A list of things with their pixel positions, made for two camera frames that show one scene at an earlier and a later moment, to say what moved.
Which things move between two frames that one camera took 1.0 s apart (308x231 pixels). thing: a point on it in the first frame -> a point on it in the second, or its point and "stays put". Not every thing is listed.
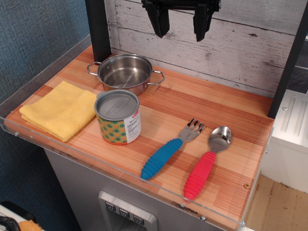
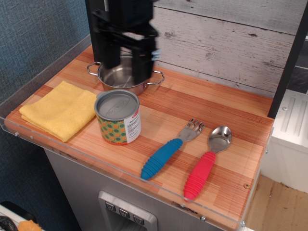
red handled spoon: [219, 139] stays put
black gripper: [158, 12] -> [118, 20]
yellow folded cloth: [63, 110] stays put
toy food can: [118, 116] stays put
